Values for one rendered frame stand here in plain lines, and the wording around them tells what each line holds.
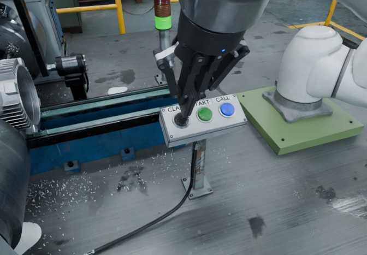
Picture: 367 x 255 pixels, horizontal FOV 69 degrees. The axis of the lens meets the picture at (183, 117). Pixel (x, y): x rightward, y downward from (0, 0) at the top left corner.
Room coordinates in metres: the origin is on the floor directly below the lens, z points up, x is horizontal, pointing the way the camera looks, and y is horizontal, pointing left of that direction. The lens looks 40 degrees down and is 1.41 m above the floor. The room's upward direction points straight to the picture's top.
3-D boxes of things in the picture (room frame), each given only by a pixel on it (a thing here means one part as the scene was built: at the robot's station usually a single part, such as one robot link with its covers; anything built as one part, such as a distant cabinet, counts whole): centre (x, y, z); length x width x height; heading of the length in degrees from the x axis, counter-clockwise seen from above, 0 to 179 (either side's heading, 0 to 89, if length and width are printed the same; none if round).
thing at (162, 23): (0.99, 0.08, 1.05); 0.06 x 0.06 x 0.04
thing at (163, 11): (0.99, 0.08, 1.10); 0.06 x 0.06 x 0.04
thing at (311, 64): (0.77, -0.41, 1.00); 0.18 x 0.16 x 0.22; 56
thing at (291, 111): (0.79, -0.40, 0.86); 0.22 x 0.18 x 0.06; 15
